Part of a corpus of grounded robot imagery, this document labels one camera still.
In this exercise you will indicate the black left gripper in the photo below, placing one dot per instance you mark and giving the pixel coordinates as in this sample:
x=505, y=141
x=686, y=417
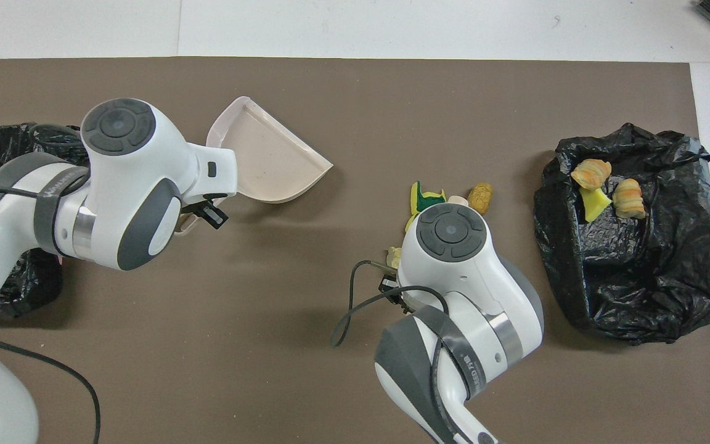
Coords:
x=204, y=203

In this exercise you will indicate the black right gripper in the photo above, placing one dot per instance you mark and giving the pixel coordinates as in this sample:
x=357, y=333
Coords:
x=395, y=288

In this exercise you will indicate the pale beige bread chunk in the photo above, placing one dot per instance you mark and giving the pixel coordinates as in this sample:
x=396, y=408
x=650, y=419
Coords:
x=394, y=258

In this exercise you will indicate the beige plastic dustpan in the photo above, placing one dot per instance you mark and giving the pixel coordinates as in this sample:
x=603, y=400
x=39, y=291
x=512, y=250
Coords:
x=269, y=160

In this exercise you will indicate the notched green yellow sponge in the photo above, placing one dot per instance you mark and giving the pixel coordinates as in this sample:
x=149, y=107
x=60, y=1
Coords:
x=429, y=198

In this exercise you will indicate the beige brush with black bristles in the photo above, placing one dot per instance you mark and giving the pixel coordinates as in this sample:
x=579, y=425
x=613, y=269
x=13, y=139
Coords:
x=457, y=200

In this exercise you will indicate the plain yellow sponge piece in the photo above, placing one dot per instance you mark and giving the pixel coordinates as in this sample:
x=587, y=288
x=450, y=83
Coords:
x=593, y=205

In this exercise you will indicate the wide pale flaky pastry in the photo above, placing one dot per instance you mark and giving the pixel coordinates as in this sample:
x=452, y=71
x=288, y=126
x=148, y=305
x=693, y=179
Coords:
x=590, y=172

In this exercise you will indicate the small orange striped croissant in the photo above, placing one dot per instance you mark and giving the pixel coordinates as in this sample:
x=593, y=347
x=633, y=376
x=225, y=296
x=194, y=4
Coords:
x=629, y=198

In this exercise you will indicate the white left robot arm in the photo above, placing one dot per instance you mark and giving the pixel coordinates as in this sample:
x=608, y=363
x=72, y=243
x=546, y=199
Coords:
x=133, y=179

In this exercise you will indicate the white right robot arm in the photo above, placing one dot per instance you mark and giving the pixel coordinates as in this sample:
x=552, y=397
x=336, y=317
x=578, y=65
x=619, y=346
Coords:
x=453, y=277

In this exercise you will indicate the open black bag-lined bin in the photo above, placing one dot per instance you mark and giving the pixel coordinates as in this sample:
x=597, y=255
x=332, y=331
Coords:
x=638, y=283

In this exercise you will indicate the brown table mat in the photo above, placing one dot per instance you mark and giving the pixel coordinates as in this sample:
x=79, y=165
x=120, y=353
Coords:
x=269, y=370

